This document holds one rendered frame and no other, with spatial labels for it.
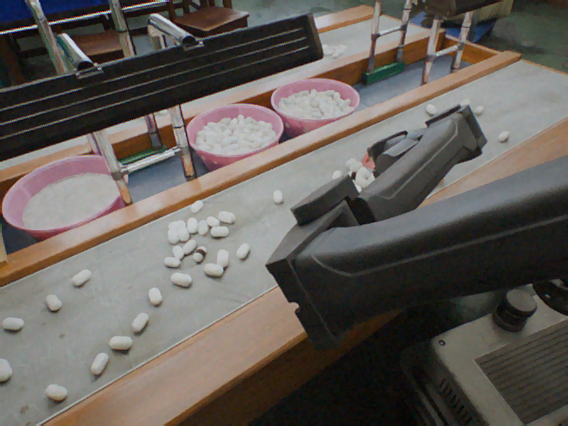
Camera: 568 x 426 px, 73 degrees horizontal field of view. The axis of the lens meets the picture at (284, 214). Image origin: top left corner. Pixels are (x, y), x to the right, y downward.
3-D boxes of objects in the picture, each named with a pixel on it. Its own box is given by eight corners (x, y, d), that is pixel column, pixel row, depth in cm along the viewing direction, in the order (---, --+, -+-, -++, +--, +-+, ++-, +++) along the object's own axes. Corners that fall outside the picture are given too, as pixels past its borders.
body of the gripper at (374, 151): (363, 149, 75) (389, 139, 68) (400, 131, 79) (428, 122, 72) (375, 179, 76) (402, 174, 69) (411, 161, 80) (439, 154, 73)
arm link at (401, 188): (379, 307, 33) (318, 198, 32) (331, 313, 37) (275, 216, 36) (496, 148, 62) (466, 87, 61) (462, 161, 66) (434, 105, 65)
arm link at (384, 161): (488, 150, 61) (464, 101, 60) (444, 183, 57) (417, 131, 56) (432, 166, 72) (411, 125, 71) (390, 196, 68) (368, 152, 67)
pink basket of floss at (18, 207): (157, 190, 102) (147, 161, 95) (101, 269, 83) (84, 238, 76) (68, 179, 106) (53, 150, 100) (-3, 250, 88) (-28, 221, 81)
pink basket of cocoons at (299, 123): (374, 128, 121) (378, 101, 114) (306, 159, 110) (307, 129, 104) (320, 97, 137) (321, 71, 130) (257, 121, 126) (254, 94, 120)
